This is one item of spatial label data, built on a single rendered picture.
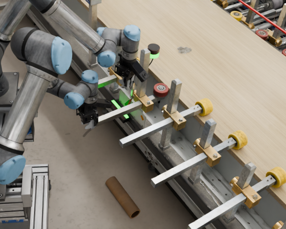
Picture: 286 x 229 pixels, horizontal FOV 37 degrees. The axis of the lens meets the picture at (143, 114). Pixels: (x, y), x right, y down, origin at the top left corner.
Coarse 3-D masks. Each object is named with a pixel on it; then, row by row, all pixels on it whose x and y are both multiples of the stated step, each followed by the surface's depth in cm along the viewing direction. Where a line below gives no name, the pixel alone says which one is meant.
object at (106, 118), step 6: (150, 96) 228; (156, 96) 228; (138, 102) 224; (120, 108) 220; (126, 108) 220; (132, 108) 221; (138, 108) 224; (108, 114) 216; (114, 114) 216; (120, 114) 219; (102, 120) 213; (108, 120) 216; (96, 126) 213
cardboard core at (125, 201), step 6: (108, 180) 283; (114, 180) 283; (108, 186) 283; (114, 186) 280; (120, 186) 280; (114, 192) 278; (120, 192) 277; (126, 192) 279; (120, 198) 275; (126, 198) 274; (120, 204) 276; (126, 204) 271; (132, 204) 271; (126, 210) 271; (132, 210) 268; (138, 210) 270; (132, 216) 273
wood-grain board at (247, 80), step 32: (128, 0) 286; (160, 0) 290; (192, 0) 294; (160, 32) 263; (192, 32) 267; (224, 32) 270; (160, 64) 242; (192, 64) 244; (224, 64) 247; (256, 64) 250; (192, 96) 225; (224, 96) 228; (256, 96) 230; (224, 128) 211; (256, 128) 213; (256, 160) 198
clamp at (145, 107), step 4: (136, 96) 226; (144, 96) 226; (136, 100) 228; (140, 100) 224; (144, 100) 224; (144, 104) 222; (152, 104) 223; (144, 108) 223; (148, 108) 223; (152, 108) 225
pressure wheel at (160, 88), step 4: (156, 84) 228; (160, 84) 229; (164, 84) 229; (156, 88) 226; (160, 88) 227; (164, 88) 227; (156, 92) 225; (160, 92) 224; (164, 92) 225; (160, 96) 226; (164, 96) 227
